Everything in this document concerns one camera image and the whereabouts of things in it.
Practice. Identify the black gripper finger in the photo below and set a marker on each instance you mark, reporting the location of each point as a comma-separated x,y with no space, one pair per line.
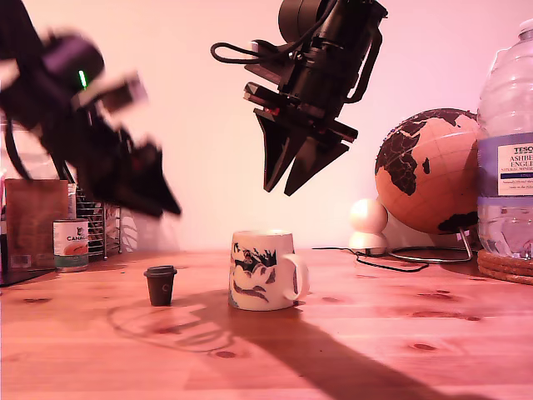
312,162
129,191
156,179
275,150

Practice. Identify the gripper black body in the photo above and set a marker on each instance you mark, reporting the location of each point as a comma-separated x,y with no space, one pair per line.
320,91

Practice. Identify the small black coffee capsule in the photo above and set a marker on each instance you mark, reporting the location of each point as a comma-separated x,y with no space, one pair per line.
160,287

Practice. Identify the white mug with dark print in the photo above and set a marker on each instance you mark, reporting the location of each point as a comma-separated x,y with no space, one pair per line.
258,266

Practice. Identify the white two-sphere lamp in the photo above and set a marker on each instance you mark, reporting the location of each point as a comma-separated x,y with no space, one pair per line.
366,216

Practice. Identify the small printed tin can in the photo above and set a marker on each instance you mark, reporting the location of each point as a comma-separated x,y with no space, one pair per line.
71,246

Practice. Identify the brown cardboard box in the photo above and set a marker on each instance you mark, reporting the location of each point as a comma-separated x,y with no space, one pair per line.
33,225

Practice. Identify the large clear water bottle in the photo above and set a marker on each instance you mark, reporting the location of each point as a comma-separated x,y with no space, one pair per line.
508,104

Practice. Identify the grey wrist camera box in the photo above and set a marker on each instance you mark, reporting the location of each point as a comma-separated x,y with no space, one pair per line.
125,89
259,46

